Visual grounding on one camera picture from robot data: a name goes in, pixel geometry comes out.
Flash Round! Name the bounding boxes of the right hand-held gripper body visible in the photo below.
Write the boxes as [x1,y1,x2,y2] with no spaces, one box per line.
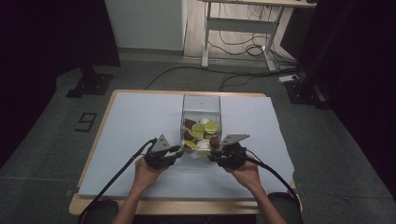
[219,133,251,170]

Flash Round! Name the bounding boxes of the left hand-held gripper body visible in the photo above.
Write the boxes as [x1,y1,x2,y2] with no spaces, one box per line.
[144,133,176,171]

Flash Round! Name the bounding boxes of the pile of brown green halves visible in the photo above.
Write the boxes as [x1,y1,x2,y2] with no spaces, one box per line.
[182,117,221,158]

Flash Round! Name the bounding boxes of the clear plastic box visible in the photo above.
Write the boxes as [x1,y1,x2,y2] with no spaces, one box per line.
[179,93,222,160]

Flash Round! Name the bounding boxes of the person's left hand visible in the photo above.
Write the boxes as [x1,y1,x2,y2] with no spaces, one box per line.
[134,157,169,194]

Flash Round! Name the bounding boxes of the person's right hand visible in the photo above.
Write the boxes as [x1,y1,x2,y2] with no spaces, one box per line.
[224,161,265,194]

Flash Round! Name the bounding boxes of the light blue table sheet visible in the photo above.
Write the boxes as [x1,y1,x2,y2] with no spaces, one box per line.
[78,91,295,200]

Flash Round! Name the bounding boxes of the wooden table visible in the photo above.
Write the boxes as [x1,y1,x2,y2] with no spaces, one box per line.
[68,89,303,217]

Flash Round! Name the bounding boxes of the white power strip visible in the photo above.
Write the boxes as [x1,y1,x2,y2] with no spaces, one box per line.
[277,74,301,84]

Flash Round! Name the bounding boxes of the black stand base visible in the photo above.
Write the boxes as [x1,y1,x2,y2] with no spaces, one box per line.
[65,66,115,99]
[284,74,332,110]

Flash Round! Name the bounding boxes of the white cabinet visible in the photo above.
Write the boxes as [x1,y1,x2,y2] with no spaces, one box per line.
[104,0,188,52]

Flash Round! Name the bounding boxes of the dark curtain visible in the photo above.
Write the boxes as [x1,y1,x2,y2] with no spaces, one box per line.
[279,0,396,200]
[0,0,121,169]

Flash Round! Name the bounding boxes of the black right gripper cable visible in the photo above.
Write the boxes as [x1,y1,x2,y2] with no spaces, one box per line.
[246,148,301,204]

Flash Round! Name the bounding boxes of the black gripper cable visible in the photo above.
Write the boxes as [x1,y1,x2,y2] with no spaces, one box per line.
[246,148,301,204]
[78,138,158,224]

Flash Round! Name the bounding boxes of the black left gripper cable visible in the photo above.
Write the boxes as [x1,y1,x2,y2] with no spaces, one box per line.
[78,138,158,224]

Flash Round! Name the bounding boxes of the long black floor cable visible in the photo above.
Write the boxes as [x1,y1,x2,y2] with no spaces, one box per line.
[144,64,300,91]

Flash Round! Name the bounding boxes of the black cable bundle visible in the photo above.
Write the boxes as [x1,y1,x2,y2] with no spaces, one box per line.
[207,3,300,71]

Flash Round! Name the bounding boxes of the white metal desk frame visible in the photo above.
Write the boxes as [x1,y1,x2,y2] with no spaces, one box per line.
[199,0,318,73]

